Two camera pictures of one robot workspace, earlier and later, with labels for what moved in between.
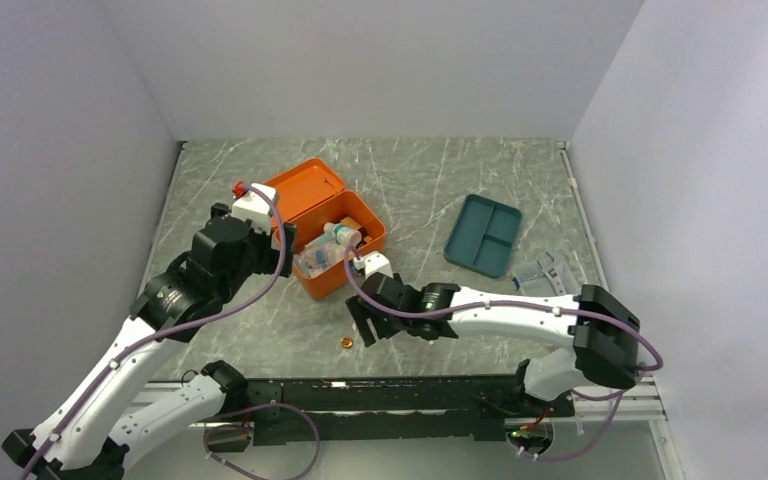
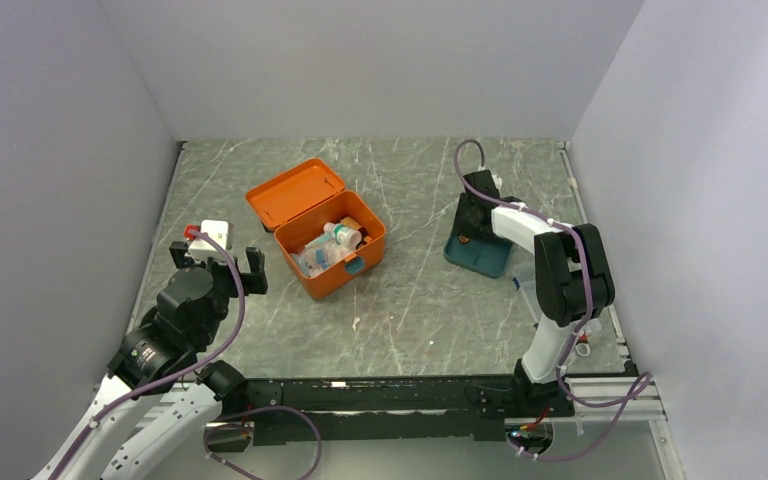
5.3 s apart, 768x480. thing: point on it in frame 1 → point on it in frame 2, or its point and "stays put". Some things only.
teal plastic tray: [483, 235] stays put
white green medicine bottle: [344, 234] stays put
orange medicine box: [309, 194] stays put
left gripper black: [270, 255] → [255, 278]
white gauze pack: [314, 257] stays put
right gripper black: [361, 313] → [460, 226]
